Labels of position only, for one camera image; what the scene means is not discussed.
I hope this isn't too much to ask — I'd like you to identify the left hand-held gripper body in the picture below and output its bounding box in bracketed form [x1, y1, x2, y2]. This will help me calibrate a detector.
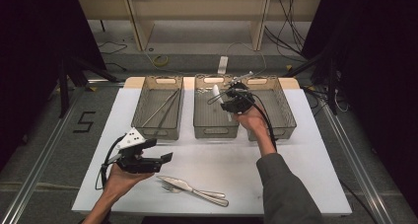
[105, 127, 163, 175]

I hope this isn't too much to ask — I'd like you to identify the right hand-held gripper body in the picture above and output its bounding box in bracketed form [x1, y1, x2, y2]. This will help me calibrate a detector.
[226, 70, 256, 115]

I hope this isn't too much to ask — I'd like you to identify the smoked clear plastic bin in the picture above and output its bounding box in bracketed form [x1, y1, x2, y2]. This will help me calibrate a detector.
[131, 75, 184, 141]
[240, 75, 298, 142]
[192, 73, 241, 139]

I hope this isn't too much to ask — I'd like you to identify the metal chopstick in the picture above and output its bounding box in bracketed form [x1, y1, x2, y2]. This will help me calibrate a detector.
[141, 89, 180, 128]
[155, 91, 181, 133]

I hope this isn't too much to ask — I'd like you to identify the person's right hand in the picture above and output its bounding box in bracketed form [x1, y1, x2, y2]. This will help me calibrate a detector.
[232, 105, 269, 143]

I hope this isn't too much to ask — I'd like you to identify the person's left hand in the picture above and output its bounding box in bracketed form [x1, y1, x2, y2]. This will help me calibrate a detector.
[104, 164, 156, 202]

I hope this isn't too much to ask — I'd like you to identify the white power strip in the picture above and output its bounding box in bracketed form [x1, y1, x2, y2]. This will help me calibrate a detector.
[217, 55, 230, 75]

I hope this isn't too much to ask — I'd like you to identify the white table board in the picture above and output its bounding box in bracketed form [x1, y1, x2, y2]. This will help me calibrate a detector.
[71, 87, 353, 216]

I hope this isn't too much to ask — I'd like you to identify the yellow tape roll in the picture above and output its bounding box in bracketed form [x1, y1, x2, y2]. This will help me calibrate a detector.
[153, 54, 171, 67]

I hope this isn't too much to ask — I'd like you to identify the black metal stand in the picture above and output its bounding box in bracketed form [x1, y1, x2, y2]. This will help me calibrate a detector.
[57, 52, 120, 118]
[283, 47, 340, 115]

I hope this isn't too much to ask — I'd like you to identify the light wooden shelf unit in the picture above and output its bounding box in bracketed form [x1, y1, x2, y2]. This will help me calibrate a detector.
[76, 0, 323, 52]

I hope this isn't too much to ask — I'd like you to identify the black curtain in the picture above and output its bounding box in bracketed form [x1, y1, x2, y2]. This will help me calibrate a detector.
[301, 0, 418, 207]
[0, 0, 107, 166]

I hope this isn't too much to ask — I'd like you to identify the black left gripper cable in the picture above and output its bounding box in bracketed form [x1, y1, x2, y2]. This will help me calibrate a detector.
[94, 134, 127, 191]

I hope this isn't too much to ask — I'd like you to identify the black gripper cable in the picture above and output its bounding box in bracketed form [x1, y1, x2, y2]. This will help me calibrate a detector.
[94, 134, 127, 191]
[206, 88, 279, 153]

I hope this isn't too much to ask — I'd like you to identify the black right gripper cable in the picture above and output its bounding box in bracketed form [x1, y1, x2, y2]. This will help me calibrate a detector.
[206, 88, 279, 153]

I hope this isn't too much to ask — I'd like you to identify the white floor cable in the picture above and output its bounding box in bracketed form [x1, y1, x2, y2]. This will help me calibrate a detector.
[226, 40, 268, 77]

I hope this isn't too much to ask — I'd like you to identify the bundle of black cables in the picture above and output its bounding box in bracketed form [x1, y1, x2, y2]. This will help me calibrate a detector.
[263, 0, 316, 64]

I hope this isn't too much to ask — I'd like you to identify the aluminium floor rail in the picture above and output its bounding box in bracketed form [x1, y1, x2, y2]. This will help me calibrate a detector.
[319, 100, 395, 224]
[0, 87, 83, 224]

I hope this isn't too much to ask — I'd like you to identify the thin black floor cable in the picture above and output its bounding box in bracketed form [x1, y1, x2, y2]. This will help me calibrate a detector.
[98, 40, 128, 56]

